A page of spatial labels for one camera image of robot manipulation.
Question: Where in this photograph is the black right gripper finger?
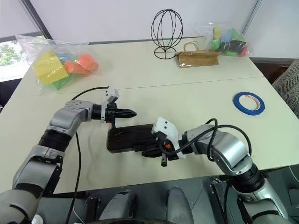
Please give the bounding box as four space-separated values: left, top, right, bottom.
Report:
134 144 162 153
141 149 164 160

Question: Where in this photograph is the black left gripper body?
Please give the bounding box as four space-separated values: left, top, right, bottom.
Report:
105 108 117 129

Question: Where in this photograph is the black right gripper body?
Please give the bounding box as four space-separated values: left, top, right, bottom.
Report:
155 131 180 168

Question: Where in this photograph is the blue masking tape roll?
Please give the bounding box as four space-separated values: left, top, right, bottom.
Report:
233 91 266 116

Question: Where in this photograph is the grey rounded shape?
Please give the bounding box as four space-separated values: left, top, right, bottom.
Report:
99 190 138 224
165 186 195 224

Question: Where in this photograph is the orange foam cylinder block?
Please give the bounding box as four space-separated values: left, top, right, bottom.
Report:
78 54 99 72

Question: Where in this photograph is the orange foam wedge block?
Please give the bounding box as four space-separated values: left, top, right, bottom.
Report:
64 61 91 76

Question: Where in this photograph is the light blue foam block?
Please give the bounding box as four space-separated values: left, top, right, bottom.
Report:
56 53 73 62

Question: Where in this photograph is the large yellow foam block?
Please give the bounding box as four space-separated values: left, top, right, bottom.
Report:
33 51 69 86

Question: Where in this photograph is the brown paper bag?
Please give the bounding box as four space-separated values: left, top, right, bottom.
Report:
175 41 222 69

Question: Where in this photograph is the large clear plastic bag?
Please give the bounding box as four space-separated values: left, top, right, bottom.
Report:
15 35 103 94

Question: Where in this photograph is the small clear plastic bag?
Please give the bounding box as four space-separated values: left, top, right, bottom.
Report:
191 22 254 58

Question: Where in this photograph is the window with green view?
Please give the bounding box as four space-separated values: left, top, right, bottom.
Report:
0 35 31 69

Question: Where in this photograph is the black foam block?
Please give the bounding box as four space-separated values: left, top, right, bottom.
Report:
230 41 247 53

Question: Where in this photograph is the large green foam block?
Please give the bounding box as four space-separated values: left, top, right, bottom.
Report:
228 28 246 42

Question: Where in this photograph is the grey patterned fabric chair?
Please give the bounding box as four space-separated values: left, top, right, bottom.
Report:
272 59 299 111

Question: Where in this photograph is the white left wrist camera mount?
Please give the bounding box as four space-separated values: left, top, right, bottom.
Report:
100 85 120 123

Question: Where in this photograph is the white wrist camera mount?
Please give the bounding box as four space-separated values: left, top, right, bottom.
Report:
100 85 120 123
151 116 187 160

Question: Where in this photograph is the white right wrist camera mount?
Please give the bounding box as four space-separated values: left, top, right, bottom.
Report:
151 116 187 160

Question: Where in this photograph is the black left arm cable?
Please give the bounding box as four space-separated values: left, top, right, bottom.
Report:
64 86 110 224

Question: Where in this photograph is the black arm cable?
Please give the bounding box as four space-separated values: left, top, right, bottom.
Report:
163 118 253 224
64 86 110 224

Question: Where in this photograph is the dark wall skirting strip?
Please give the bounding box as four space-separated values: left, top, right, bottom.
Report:
88 36 204 45

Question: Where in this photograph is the black wire head stand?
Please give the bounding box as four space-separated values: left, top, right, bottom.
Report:
150 8 184 60

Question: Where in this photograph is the black metal frame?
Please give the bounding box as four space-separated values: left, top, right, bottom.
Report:
209 178 234 224

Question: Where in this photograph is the black bracket under table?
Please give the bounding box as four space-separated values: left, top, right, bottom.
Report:
85 197 101 220

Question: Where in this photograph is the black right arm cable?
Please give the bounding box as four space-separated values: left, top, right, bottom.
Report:
163 118 253 224

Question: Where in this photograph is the dark window frame post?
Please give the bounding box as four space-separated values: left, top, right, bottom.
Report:
20 0 53 41

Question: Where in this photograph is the white frame post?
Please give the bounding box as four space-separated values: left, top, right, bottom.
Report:
242 0 261 35

